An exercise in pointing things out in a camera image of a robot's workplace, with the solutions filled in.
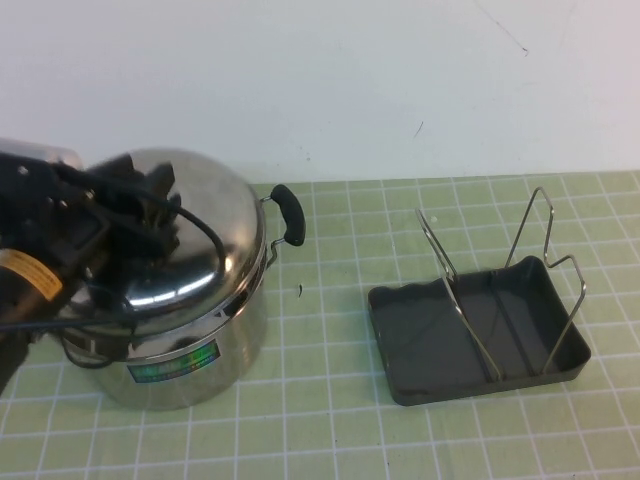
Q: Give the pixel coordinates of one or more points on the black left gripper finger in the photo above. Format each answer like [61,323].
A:
[145,235]
[155,180]

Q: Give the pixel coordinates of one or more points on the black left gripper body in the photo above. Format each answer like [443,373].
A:
[35,210]

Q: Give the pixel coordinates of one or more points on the stainless steel pot lid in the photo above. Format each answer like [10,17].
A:
[220,200]

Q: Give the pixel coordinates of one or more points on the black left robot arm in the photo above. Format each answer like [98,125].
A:
[25,280]

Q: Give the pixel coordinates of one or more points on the stainless steel cooking pot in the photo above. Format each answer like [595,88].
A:
[190,390]

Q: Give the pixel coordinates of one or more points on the green checkered tablecloth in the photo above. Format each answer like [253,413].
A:
[350,400]

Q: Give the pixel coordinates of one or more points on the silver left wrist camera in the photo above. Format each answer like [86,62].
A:
[62,155]

